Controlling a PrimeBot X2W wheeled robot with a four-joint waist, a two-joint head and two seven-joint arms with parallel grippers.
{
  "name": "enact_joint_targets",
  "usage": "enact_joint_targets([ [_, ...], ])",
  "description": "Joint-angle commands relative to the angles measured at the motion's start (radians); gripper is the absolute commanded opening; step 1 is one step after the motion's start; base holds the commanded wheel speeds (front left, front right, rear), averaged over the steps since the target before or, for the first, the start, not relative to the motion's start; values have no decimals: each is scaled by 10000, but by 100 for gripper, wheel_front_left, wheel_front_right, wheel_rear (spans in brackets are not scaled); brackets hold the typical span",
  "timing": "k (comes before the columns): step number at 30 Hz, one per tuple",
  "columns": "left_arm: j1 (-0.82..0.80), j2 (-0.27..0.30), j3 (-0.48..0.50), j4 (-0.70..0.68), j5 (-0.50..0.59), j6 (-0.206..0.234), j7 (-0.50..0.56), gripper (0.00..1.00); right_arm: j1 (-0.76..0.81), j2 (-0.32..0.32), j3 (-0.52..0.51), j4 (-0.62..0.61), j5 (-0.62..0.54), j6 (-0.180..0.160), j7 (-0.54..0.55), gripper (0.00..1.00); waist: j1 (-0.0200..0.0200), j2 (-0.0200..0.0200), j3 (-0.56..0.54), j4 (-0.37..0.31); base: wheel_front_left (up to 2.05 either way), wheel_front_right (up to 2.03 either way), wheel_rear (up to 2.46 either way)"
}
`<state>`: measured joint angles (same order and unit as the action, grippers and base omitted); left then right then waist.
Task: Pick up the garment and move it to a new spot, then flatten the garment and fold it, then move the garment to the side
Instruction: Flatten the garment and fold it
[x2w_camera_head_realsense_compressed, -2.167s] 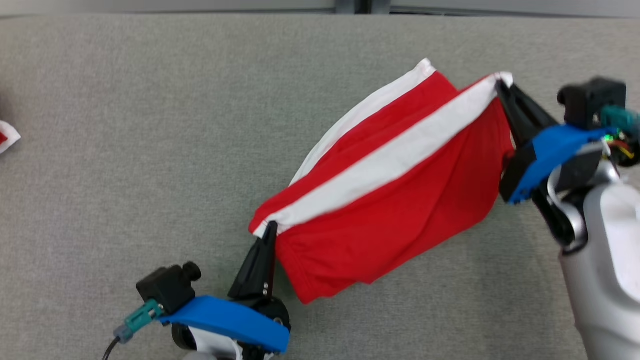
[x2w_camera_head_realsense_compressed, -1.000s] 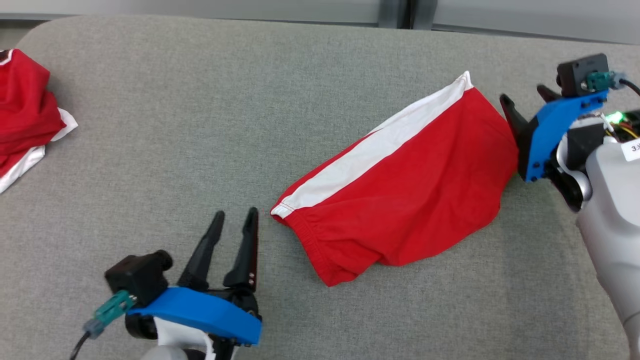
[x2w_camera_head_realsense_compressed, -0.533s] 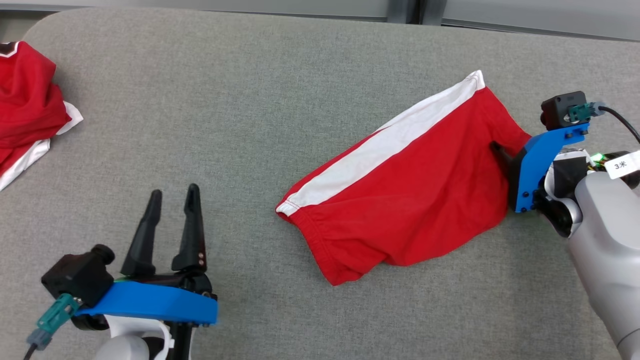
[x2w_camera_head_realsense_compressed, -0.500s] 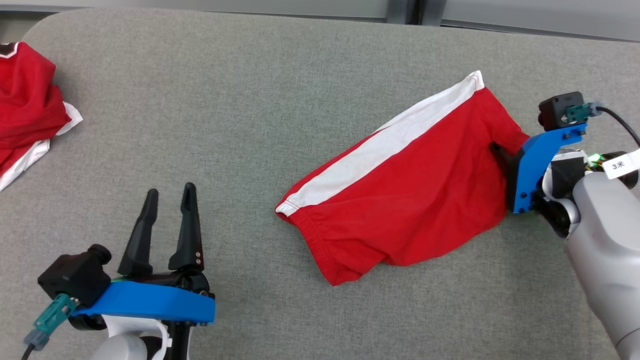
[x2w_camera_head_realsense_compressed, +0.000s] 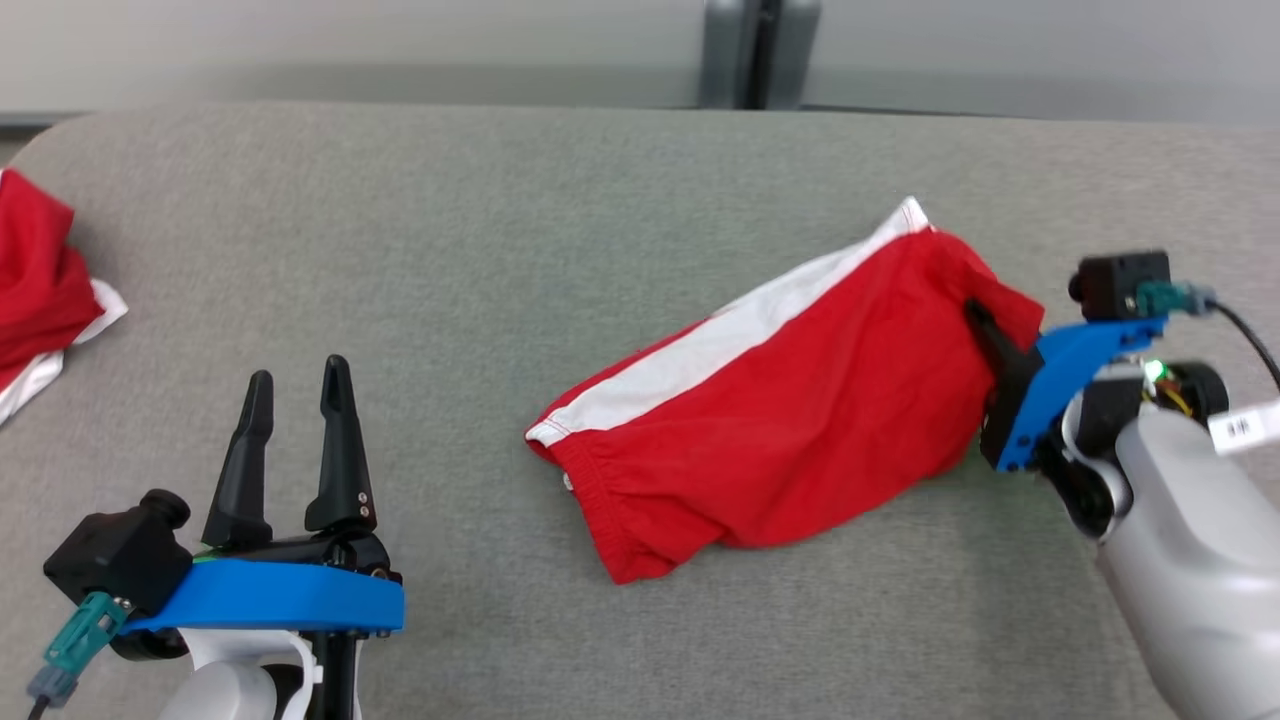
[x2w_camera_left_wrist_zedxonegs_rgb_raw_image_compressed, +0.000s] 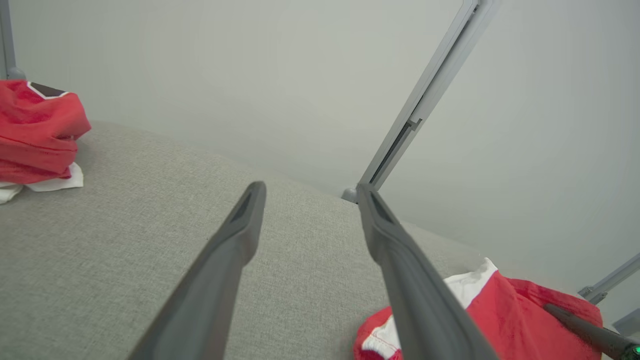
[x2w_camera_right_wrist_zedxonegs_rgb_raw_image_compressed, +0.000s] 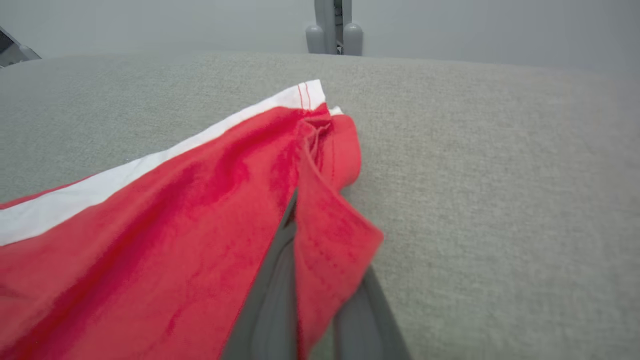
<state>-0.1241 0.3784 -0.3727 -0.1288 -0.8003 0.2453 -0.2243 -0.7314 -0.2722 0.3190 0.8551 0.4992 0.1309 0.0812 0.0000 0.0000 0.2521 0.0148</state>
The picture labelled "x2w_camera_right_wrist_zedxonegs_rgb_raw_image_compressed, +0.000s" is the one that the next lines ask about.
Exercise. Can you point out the red basketball jersey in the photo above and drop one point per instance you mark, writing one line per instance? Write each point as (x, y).
(150, 250)

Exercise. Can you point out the grey partition post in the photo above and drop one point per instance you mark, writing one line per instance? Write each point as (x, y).
(325, 20)

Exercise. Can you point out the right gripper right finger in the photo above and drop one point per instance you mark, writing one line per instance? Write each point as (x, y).
(367, 325)

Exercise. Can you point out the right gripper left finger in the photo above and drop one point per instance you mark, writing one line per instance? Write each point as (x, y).
(270, 310)

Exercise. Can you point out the grey metal rail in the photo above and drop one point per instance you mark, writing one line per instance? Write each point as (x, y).
(10, 50)

